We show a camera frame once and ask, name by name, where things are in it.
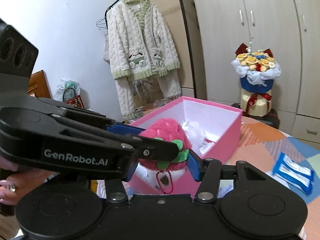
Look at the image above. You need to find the pink strawberry plush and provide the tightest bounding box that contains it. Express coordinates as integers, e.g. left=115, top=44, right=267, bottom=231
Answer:
left=136, top=118, right=192, bottom=194

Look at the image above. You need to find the white tissue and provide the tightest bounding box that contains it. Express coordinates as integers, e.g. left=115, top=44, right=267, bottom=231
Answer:
left=182, top=120, right=206, bottom=153

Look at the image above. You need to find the left hand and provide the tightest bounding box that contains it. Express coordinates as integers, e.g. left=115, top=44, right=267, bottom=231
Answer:
left=1, top=157, right=54, bottom=205

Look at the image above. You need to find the red gift bag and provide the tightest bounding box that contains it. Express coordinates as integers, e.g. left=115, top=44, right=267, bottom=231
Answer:
left=62, top=87, right=84, bottom=108

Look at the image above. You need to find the pink storage box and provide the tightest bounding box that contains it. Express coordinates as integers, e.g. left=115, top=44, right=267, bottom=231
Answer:
left=129, top=96, right=242, bottom=196

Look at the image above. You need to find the colourful patchwork table mat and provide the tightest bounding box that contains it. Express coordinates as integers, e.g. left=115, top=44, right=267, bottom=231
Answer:
left=226, top=117, right=319, bottom=239

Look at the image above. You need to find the cream fluffy cardigan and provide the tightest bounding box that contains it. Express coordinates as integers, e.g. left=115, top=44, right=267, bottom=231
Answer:
left=107, top=0, right=180, bottom=80

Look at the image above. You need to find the blue tissue pack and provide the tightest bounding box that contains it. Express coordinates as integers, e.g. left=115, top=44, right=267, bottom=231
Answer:
left=272, top=152, right=314, bottom=196

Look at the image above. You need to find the flower bouquet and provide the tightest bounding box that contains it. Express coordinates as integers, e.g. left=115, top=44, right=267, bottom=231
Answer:
left=231, top=43, right=281, bottom=117

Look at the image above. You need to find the beige wardrobe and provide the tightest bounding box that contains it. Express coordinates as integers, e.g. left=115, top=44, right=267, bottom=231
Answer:
left=150, top=0, right=319, bottom=143

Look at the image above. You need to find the black clothes rack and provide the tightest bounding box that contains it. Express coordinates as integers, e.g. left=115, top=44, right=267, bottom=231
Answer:
left=104, top=0, right=207, bottom=99

